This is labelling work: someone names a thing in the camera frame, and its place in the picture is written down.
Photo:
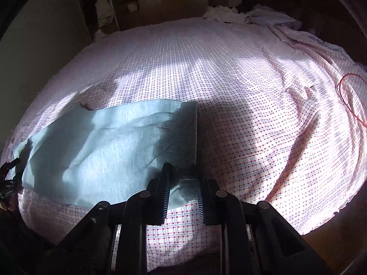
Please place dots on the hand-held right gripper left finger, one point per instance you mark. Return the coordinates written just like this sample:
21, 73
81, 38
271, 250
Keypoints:
167, 194

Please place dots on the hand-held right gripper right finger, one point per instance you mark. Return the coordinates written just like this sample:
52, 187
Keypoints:
200, 197

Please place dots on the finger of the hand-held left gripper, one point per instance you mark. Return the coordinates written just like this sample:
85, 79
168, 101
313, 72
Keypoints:
8, 190
8, 168

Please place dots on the light blue pants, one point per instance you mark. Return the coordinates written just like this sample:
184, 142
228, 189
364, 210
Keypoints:
100, 154

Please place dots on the bed with checked sheet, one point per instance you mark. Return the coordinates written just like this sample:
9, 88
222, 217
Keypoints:
229, 91

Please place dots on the white crumpled clothes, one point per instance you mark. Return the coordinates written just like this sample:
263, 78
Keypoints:
220, 14

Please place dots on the beige hanging garment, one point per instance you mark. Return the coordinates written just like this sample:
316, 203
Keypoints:
103, 5

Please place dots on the dark wooden headboard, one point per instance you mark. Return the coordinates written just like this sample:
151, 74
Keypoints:
324, 3

